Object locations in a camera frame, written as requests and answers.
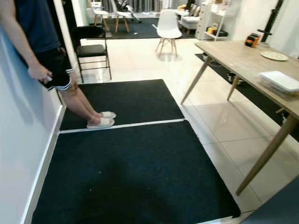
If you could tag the person in dark clothes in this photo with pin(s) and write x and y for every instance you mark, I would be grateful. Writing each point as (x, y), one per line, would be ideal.
(37, 23)

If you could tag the white slipper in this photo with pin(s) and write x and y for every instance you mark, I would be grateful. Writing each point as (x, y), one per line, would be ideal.
(108, 115)
(100, 123)

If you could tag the black folding chair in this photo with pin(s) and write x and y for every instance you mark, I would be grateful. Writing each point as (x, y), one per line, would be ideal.
(91, 50)

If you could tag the small black floor mat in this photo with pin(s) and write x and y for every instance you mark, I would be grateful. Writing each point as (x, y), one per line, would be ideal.
(121, 100)

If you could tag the white floor tape strip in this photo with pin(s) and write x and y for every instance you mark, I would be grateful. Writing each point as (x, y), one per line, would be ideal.
(121, 126)

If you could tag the white seat wooden stool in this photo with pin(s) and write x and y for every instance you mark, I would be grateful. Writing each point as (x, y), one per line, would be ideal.
(101, 12)
(122, 14)

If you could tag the large black floor mat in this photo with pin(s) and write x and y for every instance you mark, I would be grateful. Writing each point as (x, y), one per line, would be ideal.
(135, 172)

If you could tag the dark room rug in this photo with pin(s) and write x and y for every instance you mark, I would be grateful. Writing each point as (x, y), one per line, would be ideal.
(140, 30)

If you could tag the white shell chair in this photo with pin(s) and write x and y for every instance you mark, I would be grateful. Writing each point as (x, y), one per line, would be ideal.
(168, 25)

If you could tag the white sofa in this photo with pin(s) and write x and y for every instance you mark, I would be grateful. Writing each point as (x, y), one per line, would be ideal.
(190, 22)

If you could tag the white shelf unit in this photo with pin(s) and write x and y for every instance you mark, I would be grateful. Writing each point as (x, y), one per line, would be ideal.
(203, 18)

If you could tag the wooden table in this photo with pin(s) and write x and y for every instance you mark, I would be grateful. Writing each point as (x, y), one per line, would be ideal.
(238, 58)

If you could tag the long black floor mat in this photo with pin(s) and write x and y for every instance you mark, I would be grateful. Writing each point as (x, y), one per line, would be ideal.
(257, 93)

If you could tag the orange black device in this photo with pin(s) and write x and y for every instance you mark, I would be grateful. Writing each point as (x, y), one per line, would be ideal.
(252, 40)

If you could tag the round woven plate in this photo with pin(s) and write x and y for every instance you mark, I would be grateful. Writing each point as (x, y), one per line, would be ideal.
(274, 56)

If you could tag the black stand pole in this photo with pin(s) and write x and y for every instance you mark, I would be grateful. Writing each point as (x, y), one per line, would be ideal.
(274, 18)

